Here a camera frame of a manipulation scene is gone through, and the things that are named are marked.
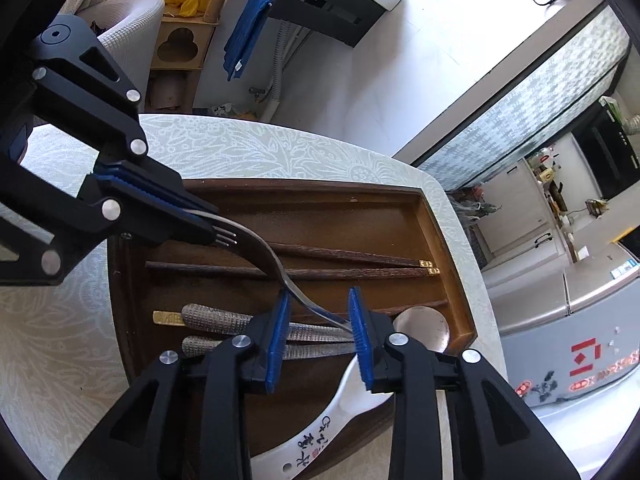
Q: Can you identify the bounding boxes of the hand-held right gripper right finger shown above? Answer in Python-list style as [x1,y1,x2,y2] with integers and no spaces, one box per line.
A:
[347,287,583,480]

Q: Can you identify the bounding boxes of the brown wooden tray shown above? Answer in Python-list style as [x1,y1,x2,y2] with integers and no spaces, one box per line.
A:
[106,178,477,458]

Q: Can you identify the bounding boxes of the black kitchen appliance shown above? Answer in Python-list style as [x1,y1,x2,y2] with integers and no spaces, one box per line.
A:
[571,104,640,202]

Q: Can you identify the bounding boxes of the pale patterned tablecloth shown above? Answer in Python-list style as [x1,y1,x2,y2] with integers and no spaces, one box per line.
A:
[0,112,508,480]

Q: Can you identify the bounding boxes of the red square fridge sticker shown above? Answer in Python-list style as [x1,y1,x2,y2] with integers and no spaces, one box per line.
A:
[570,339,602,377]

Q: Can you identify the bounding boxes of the white ceramic spoon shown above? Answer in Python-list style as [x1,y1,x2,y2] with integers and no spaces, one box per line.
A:
[250,354,401,480]

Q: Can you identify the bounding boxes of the blue towel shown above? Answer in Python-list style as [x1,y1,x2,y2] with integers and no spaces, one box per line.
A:
[222,0,274,82]

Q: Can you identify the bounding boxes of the silver fridge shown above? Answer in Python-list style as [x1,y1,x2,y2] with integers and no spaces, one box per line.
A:
[487,239,640,411]

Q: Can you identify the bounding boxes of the white kitchen cabinets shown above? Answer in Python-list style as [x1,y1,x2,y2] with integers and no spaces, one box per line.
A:
[472,135,608,311]

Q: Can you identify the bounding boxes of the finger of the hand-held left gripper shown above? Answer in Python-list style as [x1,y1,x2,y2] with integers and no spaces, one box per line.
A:
[0,151,214,287]
[29,14,220,216]

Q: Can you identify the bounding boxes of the dark grey cabinet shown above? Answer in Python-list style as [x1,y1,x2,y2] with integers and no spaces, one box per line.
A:
[269,0,387,49]

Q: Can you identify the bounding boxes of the large hammered steel spoon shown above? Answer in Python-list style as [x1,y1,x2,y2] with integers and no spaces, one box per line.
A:
[181,304,449,354]

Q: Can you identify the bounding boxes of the wooden cutout stool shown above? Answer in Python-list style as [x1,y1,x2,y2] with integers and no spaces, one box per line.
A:
[150,14,217,72]

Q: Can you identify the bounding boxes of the steel fork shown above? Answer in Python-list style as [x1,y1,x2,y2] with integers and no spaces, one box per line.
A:
[192,210,357,335]

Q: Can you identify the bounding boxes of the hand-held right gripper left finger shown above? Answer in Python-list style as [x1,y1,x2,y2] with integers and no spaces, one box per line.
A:
[57,290,293,480]

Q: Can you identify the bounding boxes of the white ribbed hose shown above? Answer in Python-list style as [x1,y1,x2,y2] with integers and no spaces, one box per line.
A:
[270,24,302,113]

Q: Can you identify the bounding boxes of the white armchair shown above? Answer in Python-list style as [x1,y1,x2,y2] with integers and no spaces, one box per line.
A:
[75,0,166,107]

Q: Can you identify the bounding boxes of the small hammered steel spoon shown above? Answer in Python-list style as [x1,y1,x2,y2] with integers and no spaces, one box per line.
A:
[181,336,357,359]

